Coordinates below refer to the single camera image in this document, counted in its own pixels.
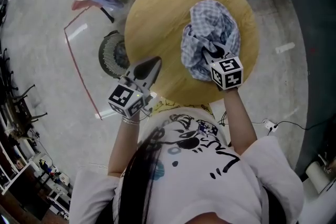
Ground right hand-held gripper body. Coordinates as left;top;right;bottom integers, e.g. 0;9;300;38
207;51;244;92

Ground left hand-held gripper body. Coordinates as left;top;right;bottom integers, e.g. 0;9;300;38
108;65;154;118

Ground grey patterned clothes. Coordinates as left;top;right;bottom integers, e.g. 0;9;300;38
115;41;130;67

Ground blue checkered clothes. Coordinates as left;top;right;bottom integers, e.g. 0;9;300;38
180;0;242;82

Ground dark slatted plastic basket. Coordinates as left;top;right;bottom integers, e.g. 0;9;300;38
98;30;131;79

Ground person's left forearm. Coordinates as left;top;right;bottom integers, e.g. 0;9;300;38
107;115;141;178

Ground person's right forearm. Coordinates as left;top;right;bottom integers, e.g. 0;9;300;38
222;88;258;157

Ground yellow patterned fabric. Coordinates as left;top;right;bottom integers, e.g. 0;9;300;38
151;98;214;115

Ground white power strip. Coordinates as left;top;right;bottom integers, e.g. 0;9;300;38
262;118;279;132

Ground white printed t-shirt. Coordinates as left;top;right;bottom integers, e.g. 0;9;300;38
68;109;305;224

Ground white shelf unit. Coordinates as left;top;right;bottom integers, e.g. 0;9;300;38
0;138;36;196

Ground white paper roll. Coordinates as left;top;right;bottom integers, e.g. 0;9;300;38
305;161;330;194

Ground silver bracelet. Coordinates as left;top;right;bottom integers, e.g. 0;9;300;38
120;115;141;126

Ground black cable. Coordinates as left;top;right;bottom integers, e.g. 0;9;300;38
267;119;336;137

